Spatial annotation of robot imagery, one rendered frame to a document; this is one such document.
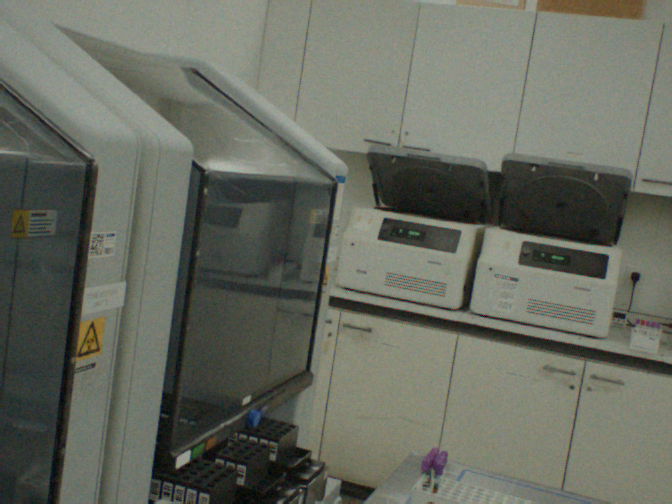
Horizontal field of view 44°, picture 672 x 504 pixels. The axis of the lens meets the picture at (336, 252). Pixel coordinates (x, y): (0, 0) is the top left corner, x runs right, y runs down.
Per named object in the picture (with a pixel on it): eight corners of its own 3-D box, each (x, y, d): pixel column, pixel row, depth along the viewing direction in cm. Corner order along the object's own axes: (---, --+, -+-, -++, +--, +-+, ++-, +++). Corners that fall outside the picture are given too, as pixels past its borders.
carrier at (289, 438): (287, 450, 178) (291, 423, 177) (296, 452, 177) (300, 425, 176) (265, 466, 167) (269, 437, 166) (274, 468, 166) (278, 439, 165)
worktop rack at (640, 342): (656, 354, 317) (659, 338, 316) (628, 348, 321) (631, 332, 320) (659, 343, 344) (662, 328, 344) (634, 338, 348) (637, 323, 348)
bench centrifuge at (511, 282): (467, 315, 343) (495, 148, 335) (486, 298, 402) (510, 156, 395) (607, 342, 327) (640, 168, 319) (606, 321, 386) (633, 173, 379)
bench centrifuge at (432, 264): (331, 288, 361) (353, 140, 354) (373, 277, 419) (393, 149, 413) (457, 313, 343) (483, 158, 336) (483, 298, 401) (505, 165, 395)
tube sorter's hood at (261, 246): (-111, 396, 134) (-74, -4, 128) (103, 338, 192) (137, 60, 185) (171, 476, 119) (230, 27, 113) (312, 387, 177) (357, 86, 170)
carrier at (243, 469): (258, 472, 163) (262, 442, 163) (268, 474, 163) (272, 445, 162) (232, 491, 152) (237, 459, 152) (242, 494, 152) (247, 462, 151)
